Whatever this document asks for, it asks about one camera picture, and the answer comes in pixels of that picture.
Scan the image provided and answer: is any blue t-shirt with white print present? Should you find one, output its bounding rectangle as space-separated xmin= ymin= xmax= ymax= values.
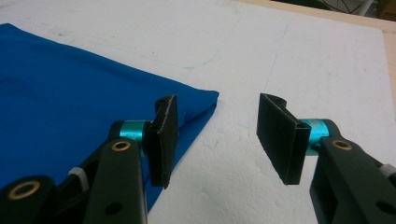
xmin=0 ymin=22 xmax=220 ymax=213

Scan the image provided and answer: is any white foam mat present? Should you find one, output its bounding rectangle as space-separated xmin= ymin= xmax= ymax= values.
xmin=0 ymin=0 xmax=396 ymax=224

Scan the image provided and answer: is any light wooden table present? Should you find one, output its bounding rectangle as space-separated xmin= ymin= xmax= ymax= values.
xmin=236 ymin=0 xmax=396 ymax=106

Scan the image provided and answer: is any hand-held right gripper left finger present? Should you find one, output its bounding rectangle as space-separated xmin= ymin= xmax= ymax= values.
xmin=119 ymin=94 xmax=180 ymax=190

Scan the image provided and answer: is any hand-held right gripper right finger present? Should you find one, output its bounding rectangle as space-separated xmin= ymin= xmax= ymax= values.
xmin=256 ymin=92 xmax=331 ymax=187

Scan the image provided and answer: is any large cardboard box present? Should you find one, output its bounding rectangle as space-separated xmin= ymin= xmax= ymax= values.
xmin=377 ymin=0 xmax=396 ymax=21

